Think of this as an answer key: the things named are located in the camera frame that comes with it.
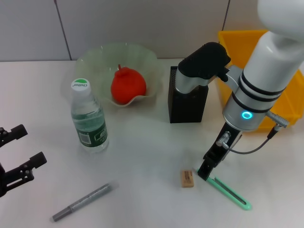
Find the black mesh pen holder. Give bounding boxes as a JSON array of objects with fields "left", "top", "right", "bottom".
[{"left": 167, "top": 65, "right": 209, "bottom": 124}]

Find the mint green utility knife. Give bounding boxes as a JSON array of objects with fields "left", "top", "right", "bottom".
[{"left": 193, "top": 167, "right": 252, "bottom": 211}]

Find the clear green-label water bottle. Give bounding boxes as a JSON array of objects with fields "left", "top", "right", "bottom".
[{"left": 70, "top": 77, "right": 110, "bottom": 154}]

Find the translucent green fruit bowl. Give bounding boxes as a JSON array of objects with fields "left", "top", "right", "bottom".
[{"left": 61, "top": 42, "right": 167, "bottom": 109}]

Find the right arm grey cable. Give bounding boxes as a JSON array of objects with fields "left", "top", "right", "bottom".
[{"left": 216, "top": 111, "right": 292, "bottom": 154}]

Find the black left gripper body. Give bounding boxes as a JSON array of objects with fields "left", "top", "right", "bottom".
[{"left": 0, "top": 163, "right": 8, "bottom": 198}]

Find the right wrist camera unit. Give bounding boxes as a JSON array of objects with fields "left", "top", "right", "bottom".
[{"left": 175, "top": 42, "right": 232, "bottom": 94}]

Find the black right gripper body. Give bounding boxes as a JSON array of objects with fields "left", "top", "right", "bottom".
[{"left": 203, "top": 122, "right": 243, "bottom": 165}]

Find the yellow plastic bin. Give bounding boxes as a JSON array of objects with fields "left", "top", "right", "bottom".
[{"left": 218, "top": 28, "right": 304, "bottom": 133}]

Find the silver grey marker pen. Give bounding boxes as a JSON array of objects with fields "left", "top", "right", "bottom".
[{"left": 49, "top": 179, "right": 119, "bottom": 223}]

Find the beige eraser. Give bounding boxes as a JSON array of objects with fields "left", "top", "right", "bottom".
[{"left": 180, "top": 170, "right": 196, "bottom": 189}]

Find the orange fruit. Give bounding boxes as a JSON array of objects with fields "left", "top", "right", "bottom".
[{"left": 110, "top": 63, "right": 147, "bottom": 105}]

